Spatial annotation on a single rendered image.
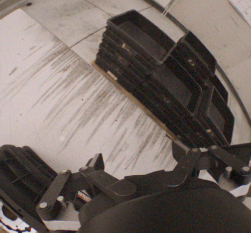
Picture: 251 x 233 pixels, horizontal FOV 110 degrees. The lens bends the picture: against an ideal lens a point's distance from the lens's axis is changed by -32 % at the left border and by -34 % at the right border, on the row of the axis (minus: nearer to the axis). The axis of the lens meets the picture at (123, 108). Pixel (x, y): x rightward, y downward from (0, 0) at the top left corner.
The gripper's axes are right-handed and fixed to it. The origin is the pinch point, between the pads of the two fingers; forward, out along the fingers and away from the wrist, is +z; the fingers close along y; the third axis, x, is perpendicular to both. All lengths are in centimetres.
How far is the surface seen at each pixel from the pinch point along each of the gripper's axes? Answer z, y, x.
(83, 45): 107, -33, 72
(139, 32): 70, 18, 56
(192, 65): 80, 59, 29
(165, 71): 82, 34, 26
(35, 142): 12.9, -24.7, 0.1
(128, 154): 20.8, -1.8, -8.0
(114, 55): 68, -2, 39
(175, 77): 84, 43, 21
